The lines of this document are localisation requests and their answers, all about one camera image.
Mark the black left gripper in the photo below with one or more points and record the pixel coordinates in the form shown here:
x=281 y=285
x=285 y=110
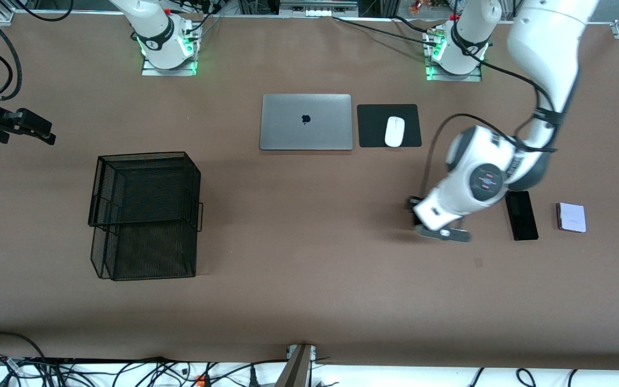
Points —
x=415 y=208

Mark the long black slab phone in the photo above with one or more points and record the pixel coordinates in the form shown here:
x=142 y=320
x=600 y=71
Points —
x=522 y=216

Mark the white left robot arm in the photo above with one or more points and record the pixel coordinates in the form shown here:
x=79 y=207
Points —
x=546 y=48

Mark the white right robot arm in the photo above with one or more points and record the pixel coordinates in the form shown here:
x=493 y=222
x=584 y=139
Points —
x=156 y=32

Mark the white computer mouse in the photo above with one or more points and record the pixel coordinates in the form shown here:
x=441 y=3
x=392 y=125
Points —
x=394 y=131

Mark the black mouse pad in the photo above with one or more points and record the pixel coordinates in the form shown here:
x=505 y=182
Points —
x=374 y=126

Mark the silver closed laptop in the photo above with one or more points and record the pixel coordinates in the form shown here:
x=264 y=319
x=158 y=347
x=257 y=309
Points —
x=306 y=122

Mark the white power strip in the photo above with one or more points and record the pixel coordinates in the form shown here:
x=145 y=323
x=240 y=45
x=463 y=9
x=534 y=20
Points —
x=318 y=12

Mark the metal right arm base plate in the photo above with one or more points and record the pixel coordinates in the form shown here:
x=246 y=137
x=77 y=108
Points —
x=151 y=71

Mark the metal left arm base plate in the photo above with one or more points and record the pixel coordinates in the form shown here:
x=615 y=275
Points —
x=473 y=75

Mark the aluminium profile post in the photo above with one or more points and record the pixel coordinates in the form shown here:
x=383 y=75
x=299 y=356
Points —
x=294 y=368

